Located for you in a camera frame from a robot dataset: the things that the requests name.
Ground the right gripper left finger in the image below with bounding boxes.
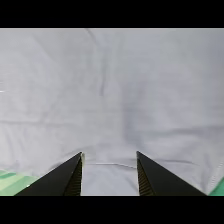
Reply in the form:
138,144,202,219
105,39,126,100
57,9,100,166
14,151,83,197

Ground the white shirt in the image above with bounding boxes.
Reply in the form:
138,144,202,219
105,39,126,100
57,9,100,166
0,27,224,197

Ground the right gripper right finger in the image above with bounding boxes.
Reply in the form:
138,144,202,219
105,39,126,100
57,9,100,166
136,150,207,197

